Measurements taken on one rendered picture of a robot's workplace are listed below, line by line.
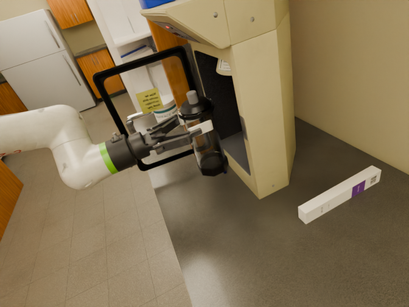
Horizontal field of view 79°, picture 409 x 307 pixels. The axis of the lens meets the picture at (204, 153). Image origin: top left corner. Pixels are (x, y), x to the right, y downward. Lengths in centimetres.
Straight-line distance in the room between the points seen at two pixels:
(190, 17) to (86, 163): 42
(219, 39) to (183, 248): 55
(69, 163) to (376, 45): 87
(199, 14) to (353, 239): 62
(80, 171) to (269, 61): 53
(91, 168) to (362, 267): 68
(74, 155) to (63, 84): 489
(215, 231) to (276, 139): 32
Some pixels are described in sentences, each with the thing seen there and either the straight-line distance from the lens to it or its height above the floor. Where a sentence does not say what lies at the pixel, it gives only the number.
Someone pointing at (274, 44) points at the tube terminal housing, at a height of 138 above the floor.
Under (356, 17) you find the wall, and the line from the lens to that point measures 91.
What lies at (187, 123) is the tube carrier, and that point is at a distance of 70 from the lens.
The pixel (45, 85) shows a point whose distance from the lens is 561.
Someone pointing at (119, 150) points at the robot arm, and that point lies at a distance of 68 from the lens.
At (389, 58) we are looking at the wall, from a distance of 86.
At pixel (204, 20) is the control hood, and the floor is 147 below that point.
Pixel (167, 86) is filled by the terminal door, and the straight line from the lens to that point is 87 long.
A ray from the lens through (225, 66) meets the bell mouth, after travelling 70.
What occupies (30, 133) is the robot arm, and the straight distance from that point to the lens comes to 70.
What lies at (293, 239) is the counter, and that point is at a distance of 72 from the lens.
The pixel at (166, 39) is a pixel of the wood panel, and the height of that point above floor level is 141.
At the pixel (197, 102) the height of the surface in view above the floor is 127.
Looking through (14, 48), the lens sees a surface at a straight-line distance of 558.
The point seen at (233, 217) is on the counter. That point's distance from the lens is 78.
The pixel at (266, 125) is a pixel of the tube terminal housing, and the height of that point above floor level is 119.
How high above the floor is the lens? 154
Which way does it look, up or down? 34 degrees down
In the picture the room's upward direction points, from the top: 17 degrees counter-clockwise
